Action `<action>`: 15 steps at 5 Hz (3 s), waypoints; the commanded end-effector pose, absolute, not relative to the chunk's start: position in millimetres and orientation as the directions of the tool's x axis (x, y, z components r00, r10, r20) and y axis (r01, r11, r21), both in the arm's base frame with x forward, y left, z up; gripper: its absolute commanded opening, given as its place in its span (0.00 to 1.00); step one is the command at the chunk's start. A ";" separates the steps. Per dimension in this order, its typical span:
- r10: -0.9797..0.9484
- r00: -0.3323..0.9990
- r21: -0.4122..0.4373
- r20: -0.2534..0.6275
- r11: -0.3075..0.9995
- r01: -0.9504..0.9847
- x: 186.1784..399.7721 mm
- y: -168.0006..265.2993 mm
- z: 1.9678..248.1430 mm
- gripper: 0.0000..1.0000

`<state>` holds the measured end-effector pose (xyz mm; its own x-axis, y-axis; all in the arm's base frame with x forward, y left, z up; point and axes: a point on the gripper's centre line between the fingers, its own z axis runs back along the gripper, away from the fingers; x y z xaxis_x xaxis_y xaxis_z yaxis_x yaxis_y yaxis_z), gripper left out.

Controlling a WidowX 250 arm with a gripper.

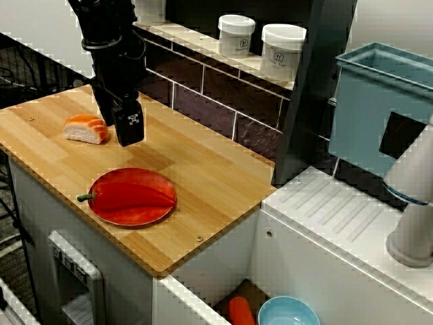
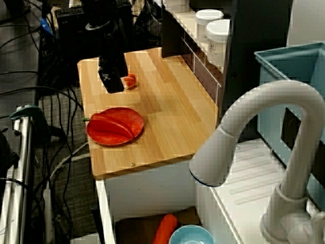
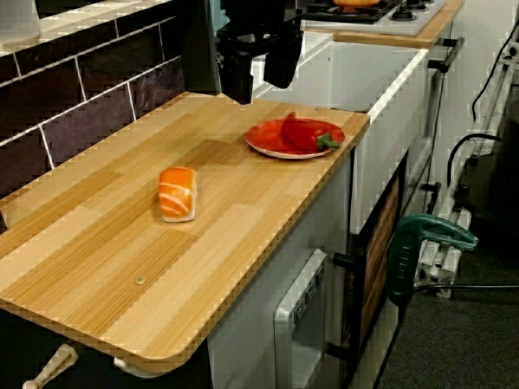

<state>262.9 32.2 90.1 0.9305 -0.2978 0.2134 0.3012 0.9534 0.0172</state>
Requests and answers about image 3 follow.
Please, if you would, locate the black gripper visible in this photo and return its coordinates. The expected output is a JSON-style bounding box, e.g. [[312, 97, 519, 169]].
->
[[217, 7, 304, 105]]

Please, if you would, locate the red bell pepper toy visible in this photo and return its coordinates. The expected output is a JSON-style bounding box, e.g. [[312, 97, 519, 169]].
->
[[281, 112, 340, 153]]

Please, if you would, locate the salmon sushi toy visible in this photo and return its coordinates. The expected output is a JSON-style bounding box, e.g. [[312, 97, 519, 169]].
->
[[157, 165, 199, 223]]

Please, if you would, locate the red round plate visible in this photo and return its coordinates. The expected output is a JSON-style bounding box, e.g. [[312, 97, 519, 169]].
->
[[245, 117, 345, 160]]

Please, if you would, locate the white toy sink unit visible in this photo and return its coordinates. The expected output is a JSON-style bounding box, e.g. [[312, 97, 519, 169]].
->
[[251, 30, 431, 236]]

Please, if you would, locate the black burner grate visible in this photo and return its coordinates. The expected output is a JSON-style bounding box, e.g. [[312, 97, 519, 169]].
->
[[302, 0, 402, 24]]

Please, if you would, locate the white toy stove top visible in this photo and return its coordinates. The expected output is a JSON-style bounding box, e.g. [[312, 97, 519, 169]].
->
[[294, 0, 447, 36]]

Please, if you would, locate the cream ledge shelf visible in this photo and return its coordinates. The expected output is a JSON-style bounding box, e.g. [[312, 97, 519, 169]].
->
[[0, 0, 175, 58]]

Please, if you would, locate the white lidded jar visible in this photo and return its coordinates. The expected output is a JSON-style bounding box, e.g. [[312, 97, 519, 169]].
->
[[0, 0, 41, 41]]

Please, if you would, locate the white dispenser panel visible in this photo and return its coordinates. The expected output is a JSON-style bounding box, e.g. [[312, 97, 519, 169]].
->
[[273, 249, 328, 389]]

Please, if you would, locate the black box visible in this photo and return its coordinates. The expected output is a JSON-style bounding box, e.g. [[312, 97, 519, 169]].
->
[[453, 96, 519, 252]]

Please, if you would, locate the white kitchen cabinet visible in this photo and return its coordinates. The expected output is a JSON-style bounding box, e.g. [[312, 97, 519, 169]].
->
[[206, 156, 354, 389]]

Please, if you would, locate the black oven handle bar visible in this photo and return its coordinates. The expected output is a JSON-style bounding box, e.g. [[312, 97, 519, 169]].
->
[[427, 36, 466, 75]]

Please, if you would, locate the wood-look door black frame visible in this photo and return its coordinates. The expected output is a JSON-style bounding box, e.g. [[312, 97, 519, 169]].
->
[[350, 153, 409, 374]]

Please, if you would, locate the black cable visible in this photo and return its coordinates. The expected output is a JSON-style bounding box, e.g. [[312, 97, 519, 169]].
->
[[472, 28, 519, 122], [448, 132, 504, 203]]

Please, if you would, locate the aluminium frame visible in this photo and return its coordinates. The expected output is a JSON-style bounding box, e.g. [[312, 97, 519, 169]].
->
[[417, 40, 519, 301]]

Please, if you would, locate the cream cabinet handle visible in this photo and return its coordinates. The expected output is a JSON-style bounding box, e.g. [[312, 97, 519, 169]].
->
[[113, 356, 171, 378], [22, 343, 79, 389]]

